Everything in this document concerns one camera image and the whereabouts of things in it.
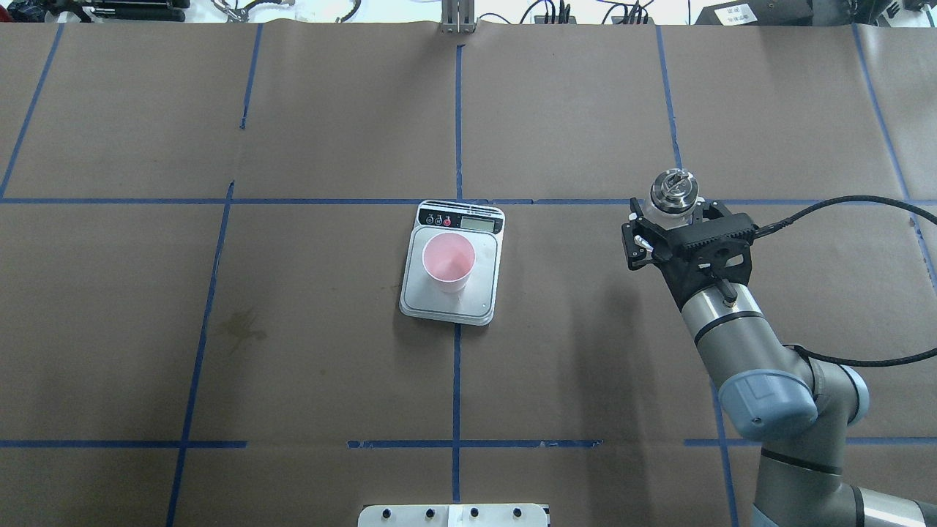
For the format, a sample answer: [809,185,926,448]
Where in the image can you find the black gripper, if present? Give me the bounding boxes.
[629,198,755,310]

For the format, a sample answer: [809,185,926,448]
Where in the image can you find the glass sauce bottle metal spout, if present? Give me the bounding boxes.
[642,169,706,231]

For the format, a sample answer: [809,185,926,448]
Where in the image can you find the pink plastic cup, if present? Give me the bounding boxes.
[421,231,477,294]

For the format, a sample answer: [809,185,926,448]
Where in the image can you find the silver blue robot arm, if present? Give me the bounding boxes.
[621,195,935,526]

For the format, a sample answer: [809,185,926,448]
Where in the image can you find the silver digital kitchen scale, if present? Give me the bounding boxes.
[399,200,506,326]

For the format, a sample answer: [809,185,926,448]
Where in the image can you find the black box white label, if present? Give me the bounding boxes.
[693,1,814,26]

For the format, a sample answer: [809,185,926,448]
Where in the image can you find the black power strip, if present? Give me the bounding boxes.
[499,1,672,24]

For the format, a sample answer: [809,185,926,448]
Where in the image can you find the aluminium frame post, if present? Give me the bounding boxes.
[439,0,477,34]

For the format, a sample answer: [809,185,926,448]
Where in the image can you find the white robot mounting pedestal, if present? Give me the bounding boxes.
[357,503,552,526]

